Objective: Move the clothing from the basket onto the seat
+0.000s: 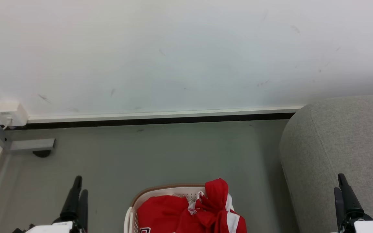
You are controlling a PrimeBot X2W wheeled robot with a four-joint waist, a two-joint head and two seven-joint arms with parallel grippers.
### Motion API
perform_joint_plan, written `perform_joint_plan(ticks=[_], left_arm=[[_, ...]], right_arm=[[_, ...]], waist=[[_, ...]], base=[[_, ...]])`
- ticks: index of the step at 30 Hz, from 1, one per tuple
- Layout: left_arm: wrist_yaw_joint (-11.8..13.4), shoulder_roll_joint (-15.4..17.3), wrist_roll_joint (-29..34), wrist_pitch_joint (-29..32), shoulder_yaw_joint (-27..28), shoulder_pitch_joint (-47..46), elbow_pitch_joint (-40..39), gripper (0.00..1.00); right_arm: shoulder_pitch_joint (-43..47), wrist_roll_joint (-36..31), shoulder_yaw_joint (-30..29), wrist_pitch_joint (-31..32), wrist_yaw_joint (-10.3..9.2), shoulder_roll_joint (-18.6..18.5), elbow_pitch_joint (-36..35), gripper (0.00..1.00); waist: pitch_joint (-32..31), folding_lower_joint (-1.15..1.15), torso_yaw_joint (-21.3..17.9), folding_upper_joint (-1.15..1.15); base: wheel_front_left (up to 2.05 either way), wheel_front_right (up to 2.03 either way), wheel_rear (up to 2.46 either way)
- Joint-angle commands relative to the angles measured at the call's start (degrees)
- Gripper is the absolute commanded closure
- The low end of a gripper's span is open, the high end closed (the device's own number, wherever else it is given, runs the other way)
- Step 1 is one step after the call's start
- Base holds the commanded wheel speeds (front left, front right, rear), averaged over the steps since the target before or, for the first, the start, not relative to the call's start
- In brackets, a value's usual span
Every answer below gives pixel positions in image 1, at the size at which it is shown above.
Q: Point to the right gripper body white and black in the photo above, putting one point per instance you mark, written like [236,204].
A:
[372,226]

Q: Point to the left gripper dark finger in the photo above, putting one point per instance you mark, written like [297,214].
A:
[84,208]
[72,197]

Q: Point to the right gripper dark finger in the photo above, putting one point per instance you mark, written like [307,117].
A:
[339,207]
[349,197]

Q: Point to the left gripper body white and black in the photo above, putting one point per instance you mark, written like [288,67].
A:
[52,227]

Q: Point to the red and white jersey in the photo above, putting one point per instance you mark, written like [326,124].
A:
[206,213]

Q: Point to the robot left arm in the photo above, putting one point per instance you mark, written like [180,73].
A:
[19,230]

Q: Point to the grey fabric sofa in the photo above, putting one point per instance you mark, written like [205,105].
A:
[338,145]

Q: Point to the white perforated laundry basket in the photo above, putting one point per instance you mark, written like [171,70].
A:
[134,210]

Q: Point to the black baseboard strip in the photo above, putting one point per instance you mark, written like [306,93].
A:
[147,122]

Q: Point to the white baseboard strip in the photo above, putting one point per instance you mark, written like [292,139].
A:
[160,115]

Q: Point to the black round frame foot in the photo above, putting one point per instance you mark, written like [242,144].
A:
[41,153]

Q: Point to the white wall socket box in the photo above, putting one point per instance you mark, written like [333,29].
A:
[11,114]

